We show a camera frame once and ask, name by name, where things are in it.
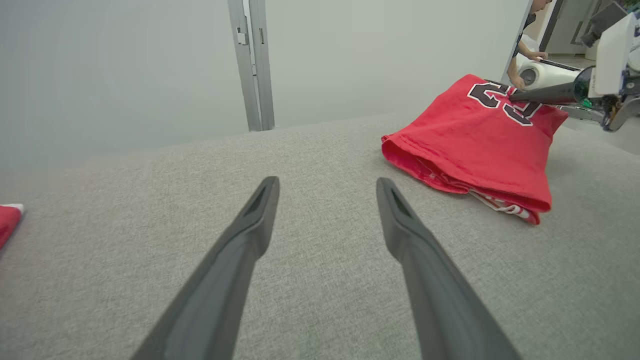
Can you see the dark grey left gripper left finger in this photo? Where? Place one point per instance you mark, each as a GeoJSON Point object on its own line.
{"type": "Point", "coordinates": [220, 290]}

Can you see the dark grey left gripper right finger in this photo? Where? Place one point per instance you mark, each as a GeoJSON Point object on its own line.
{"type": "Point", "coordinates": [440, 300]}

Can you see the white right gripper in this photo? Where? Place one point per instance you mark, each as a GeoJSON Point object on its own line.
{"type": "Point", "coordinates": [612, 60]}

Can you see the red jersey with white sleeves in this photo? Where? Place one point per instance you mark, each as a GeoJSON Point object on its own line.
{"type": "Point", "coordinates": [475, 145]}

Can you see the red garment with white band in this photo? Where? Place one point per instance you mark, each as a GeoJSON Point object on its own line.
{"type": "Point", "coordinates": [7, 225]}

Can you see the white plastic film roll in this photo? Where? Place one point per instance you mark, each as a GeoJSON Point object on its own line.
{"type": "Point", "coordinates": [550, 75]}

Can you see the person in dark shirt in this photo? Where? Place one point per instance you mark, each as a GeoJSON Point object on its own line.
{"type": "Point", "coordinates": [530, 49]}

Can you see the grey partition post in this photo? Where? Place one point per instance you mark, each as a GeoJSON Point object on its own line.
{"type": "Point", "coordinates": [246, 75]}
{"type": "Point", "coordinates": [263, 75]}

